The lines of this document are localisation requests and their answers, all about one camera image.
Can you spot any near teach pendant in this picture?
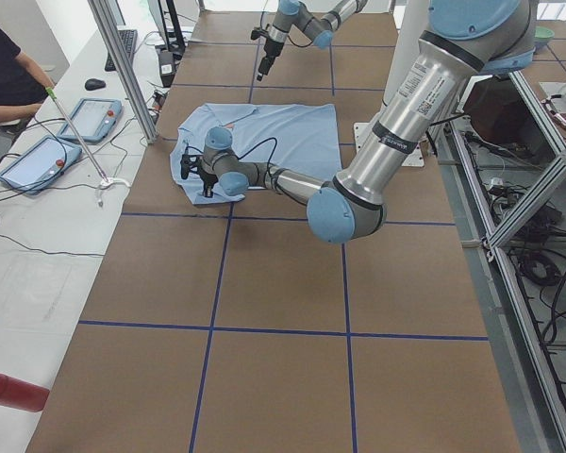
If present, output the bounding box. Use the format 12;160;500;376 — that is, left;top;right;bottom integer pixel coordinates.
0;136;82;195

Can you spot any red bottle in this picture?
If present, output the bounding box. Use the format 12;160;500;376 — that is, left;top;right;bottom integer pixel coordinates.
0;373;50;412

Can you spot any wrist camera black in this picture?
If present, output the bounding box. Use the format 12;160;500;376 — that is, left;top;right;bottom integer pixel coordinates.
180;153;202;180
250;26;270;41

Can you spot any light blue t-shirt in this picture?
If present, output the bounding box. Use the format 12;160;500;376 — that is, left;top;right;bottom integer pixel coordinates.
170;103;342;205

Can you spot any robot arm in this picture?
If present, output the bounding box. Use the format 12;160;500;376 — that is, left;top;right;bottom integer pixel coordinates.
250;0;367;81
194;1;538;243

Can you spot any teach pendant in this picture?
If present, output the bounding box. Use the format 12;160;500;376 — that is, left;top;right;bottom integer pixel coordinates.
0;136;82;195
69;98;123;144

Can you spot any aluminium frame post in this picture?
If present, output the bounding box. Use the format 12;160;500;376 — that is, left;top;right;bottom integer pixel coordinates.
88;0;158;144

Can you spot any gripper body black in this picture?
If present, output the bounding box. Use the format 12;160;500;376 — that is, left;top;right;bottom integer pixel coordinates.
197;163;218;188
263;39;279;64

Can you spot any seated person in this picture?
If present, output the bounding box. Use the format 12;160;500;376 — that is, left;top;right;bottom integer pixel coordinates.
0;28;55;124

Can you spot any metal rod green tip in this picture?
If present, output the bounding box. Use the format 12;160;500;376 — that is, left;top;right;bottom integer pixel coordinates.
45;87;109;187

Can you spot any black keyboard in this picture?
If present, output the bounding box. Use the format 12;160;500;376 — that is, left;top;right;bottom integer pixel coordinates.
104;28;139;73

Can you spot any black computer mouse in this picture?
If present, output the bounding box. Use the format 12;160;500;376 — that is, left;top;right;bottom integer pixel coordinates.
84;78;107;91

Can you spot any far teach pendant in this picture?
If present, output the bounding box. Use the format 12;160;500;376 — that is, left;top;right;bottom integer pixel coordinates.
69;98;123;144

